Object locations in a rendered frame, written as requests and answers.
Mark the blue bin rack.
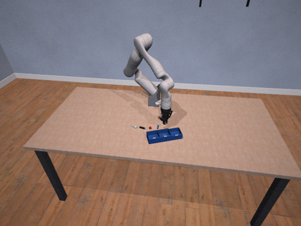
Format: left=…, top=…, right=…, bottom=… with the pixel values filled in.
left=146, top=127, right=182, bottom=144

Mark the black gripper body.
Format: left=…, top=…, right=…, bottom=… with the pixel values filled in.
left=161, top=108, right=171, bottom=117

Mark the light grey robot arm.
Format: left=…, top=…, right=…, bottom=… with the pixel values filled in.
left=123, top=33, right=174, bottom=110

